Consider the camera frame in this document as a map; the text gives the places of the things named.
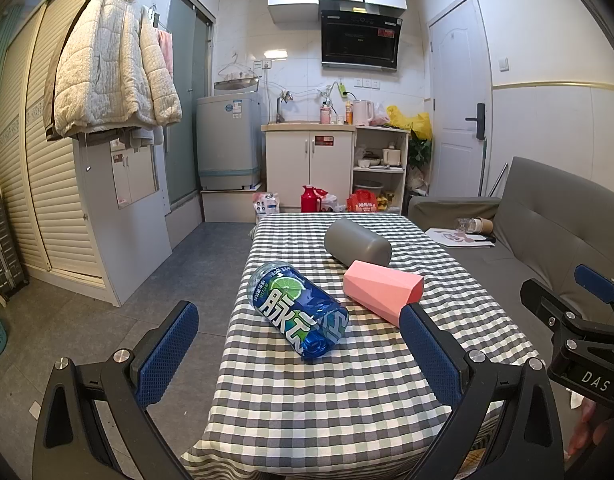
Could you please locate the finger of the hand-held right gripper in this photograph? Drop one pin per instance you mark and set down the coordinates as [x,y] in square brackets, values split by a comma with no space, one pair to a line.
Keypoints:
[594,280]
[542,297]

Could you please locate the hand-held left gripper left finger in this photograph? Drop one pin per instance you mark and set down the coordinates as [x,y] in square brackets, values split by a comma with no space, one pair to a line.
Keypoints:
[169,355]

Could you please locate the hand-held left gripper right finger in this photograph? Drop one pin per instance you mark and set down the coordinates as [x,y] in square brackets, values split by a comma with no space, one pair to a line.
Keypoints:
[429,355]

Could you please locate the pink faceted cup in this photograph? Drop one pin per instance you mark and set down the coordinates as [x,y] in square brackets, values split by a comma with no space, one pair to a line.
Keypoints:
[377,285]

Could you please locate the brown paper cup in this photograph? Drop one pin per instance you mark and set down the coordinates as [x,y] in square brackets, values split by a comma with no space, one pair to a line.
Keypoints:
[486,225]

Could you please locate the grey cup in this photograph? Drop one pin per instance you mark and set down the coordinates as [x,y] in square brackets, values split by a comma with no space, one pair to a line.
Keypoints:
[357,242]

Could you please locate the person's right hand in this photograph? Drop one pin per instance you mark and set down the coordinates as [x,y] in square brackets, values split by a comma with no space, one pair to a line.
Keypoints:
[582,430]

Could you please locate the grey sofa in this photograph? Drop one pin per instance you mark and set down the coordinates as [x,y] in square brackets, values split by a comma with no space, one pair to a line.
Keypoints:
[537,220]

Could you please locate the checked tablecloth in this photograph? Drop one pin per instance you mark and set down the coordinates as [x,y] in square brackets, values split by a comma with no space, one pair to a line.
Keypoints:
[337,395]

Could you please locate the clear plastic bottle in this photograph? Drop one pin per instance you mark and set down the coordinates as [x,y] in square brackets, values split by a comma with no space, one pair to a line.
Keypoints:
[466,225]

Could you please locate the printed paper sheet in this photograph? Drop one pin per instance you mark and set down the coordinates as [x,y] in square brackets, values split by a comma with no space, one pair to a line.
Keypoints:
[452,240]

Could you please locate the blue plastic drink bottle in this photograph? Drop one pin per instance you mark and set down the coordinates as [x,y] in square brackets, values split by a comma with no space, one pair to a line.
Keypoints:
[287,310]

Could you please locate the white washing machine platform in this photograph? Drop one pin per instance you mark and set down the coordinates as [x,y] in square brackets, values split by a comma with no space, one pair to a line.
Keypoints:
[229,205]

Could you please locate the red plastic bag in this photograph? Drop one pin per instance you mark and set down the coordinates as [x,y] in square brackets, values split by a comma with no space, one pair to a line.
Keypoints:
[362,202]

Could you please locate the white printed package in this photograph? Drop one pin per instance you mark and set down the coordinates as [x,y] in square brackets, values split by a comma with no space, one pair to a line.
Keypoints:
[264,207]

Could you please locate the white plastic bag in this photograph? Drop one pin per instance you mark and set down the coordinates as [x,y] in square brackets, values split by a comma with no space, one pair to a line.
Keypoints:
[333,203]

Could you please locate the metal basin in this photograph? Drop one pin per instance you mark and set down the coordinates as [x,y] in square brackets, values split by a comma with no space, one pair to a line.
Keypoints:
[369,185]

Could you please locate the white open shelf unit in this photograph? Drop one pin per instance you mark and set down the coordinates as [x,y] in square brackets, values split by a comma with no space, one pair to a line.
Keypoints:
[379,172]

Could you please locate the green plant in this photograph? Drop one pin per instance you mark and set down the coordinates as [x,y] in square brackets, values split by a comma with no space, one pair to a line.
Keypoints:
[419,150]

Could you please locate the dark ribbed suitcase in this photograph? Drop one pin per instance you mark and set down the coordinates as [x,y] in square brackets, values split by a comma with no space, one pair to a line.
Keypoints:
[2,255]

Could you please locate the red thermos jug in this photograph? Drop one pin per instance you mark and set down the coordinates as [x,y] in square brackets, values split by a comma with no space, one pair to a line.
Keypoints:
[309,200]

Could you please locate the white bowl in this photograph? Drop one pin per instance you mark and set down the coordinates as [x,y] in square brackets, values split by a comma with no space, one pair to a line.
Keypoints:
[368,162]

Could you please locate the yellow plastic bag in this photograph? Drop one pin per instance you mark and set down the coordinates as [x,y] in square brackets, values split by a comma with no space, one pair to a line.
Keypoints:
[412,125]

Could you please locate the white sink cabinet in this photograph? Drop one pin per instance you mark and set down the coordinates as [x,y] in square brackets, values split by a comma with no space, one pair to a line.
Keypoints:
[307,170]

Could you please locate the grey washing machine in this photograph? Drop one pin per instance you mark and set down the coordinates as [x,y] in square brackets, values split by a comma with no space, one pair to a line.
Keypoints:
[227,135]

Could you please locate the white door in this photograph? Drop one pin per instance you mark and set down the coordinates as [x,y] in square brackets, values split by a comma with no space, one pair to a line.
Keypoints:
[457,85]

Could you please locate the louvred wardrobe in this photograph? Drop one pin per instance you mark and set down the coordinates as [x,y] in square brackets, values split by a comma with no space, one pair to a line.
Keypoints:
[22,160]

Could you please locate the frosted glass door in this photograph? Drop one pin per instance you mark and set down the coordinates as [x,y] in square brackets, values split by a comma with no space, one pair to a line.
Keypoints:
[184,110]

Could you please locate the white electric kettle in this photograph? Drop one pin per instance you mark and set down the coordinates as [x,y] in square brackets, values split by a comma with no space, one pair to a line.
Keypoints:
[362,112]

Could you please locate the orange bottle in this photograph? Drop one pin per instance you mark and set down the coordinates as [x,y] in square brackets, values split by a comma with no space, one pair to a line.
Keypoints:
[348,114]

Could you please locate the pink bottle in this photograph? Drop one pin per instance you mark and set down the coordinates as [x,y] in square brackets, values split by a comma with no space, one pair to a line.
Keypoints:
[326,114]

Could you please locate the green power strip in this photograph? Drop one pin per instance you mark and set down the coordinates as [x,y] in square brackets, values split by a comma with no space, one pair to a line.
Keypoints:
[342,91]

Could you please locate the wash basin with cloths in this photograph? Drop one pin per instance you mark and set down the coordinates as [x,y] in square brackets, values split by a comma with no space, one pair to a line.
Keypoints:
[236,85]

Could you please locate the metal faucet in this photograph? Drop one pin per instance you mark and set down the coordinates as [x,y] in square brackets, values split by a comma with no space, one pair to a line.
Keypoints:
[285,97]

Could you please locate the white quilted jacket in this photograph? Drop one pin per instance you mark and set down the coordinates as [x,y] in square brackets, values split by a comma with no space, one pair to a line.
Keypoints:
[107,75]

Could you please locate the pink towel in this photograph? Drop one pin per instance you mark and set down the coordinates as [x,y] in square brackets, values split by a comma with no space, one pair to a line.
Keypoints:
[166,52]

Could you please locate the black range hood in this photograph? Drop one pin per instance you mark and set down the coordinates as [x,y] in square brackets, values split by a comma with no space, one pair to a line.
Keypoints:
[359,40]

